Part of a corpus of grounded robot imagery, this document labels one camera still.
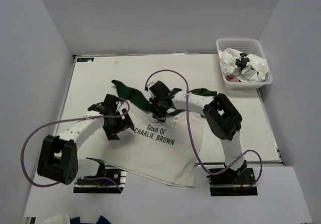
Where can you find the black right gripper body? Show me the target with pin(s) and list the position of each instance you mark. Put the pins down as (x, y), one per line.
(157, 102)

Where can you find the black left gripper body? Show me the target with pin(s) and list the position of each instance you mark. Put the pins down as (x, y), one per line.
(118, 124)

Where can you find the white green Charlie Brown shirt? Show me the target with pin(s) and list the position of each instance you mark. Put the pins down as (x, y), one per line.
(163, 152)

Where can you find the pink t shirt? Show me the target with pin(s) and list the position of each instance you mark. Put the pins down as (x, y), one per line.
(232, 78)

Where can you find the white t shirt black print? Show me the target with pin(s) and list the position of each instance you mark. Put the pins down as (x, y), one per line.
(246, 67)

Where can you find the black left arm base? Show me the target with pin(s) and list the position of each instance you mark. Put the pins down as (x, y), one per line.
(111, 180)

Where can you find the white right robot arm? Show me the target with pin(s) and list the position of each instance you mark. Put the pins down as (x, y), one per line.
(222, 117)

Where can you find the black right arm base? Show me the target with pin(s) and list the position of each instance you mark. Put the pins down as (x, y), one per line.
(223, 185)

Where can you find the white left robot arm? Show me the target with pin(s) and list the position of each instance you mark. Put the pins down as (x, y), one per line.
(59, 154)

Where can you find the small label sticker on table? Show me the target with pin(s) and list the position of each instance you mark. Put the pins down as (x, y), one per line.
(91, 59)

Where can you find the blue cloth at bottom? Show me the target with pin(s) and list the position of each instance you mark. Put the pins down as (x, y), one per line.
(96, 220)

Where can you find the white plastic basket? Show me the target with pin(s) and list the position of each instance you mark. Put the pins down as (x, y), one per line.
(248, 46)

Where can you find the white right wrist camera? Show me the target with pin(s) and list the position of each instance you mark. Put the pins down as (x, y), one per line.
(148, 88)

